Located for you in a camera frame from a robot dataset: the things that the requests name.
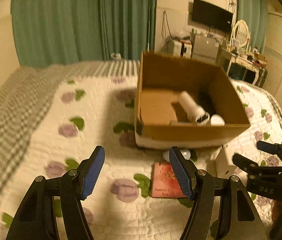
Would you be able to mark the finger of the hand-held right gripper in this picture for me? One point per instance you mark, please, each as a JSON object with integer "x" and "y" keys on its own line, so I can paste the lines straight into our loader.
{"x": 243, "y": 162}
{"x": 264, "y": 147}

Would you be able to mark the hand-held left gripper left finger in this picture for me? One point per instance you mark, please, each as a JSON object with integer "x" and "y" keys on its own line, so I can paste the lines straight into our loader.
{"x": 92, "y": 175}

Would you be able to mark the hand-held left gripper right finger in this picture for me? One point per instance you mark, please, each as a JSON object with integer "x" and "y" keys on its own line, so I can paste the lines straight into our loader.
{"x": 181, "y": 176}

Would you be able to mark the red packet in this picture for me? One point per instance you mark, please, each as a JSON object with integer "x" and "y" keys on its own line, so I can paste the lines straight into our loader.
{"x": 164, "y": 182}

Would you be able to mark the white rectangular box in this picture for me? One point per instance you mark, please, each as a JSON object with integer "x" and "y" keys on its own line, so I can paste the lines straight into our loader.
{"x": 224, "y": 162}

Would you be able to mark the brown cardboard box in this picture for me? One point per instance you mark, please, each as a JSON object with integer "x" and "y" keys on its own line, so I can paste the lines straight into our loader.
{"x": 186, "y": 127}

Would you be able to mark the small white round object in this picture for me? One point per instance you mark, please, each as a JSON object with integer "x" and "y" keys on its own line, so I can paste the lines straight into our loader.
{"x": 166, "y": 155}

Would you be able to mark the white floral quilt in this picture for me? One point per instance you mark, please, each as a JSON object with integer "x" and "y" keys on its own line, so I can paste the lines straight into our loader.
{"x": 121, "y": 170}

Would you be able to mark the white round jar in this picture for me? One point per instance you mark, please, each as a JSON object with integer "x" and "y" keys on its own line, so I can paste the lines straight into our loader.
{"x": 217, "y": 120}

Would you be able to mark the black object in box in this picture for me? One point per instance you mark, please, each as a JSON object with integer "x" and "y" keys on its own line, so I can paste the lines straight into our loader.
{"x": 207, "y": 102}

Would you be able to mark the white cylindrical bottle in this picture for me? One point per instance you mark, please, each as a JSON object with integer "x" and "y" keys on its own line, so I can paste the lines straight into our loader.
{"x": 189, "y": 105}

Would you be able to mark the white dressing table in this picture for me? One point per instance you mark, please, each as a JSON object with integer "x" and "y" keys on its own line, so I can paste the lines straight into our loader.
{"x": 241, "y": 60}

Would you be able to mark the white oval mirror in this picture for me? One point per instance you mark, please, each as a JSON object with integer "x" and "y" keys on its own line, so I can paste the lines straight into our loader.
{"x": 241, "y": 33}

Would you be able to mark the silver mini fridge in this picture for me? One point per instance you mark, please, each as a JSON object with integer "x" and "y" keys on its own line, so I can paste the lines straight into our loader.
{"x": 204, "y": 46}

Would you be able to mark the white appliance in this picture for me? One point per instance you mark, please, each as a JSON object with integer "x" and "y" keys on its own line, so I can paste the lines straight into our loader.
{"x": 178, "y": 47}

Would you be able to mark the narrow green curtain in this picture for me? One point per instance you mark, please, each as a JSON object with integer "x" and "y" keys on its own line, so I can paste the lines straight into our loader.
{"x": 252, "y": 15}

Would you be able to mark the wide green curtain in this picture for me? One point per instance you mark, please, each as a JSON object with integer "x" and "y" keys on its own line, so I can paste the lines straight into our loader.
{"x": 80, "y": 20}

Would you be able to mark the black wall television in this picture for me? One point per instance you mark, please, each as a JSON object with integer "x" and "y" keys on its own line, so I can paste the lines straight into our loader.
{"x": 211, "y": 15}

